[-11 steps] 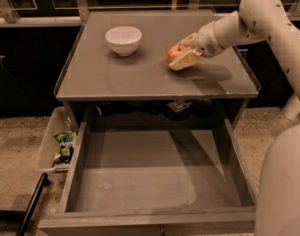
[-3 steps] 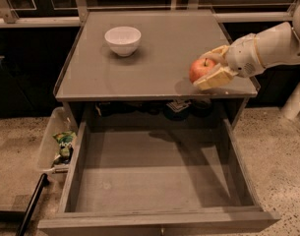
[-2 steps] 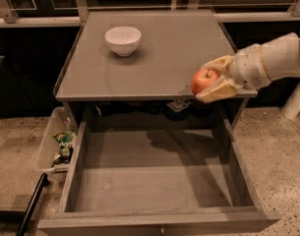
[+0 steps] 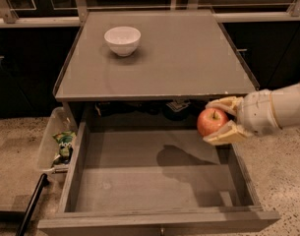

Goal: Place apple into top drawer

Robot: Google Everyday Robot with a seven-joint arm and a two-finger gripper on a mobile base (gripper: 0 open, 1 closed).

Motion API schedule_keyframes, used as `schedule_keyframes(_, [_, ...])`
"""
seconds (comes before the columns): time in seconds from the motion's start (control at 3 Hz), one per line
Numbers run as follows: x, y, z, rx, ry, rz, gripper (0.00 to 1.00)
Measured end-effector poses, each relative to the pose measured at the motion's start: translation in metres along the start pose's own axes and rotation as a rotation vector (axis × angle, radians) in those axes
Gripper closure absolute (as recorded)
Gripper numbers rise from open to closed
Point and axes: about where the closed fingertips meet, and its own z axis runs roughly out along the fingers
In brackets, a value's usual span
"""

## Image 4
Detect clear plastic bin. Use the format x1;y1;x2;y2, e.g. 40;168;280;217
36;107;77;183

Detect red apple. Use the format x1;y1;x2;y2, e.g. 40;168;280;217
197;107;229;137

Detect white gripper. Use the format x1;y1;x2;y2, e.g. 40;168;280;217
203;89;280;146

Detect black pole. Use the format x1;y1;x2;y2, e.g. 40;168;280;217
15;173;49;236

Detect grey cabinet with top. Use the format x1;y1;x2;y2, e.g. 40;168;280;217
54;10;259;117

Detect white ceramic bowl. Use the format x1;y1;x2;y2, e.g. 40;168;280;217
104;27;142;57

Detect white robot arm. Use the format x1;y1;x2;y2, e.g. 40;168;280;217
203;82;300;146

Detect metal railing frame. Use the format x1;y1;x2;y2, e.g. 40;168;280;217
0;0;300;28

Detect green snack bag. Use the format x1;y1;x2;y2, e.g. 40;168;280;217
53;131;76;165

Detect open grey top drawer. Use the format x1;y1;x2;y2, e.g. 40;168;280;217
38;121;279;236

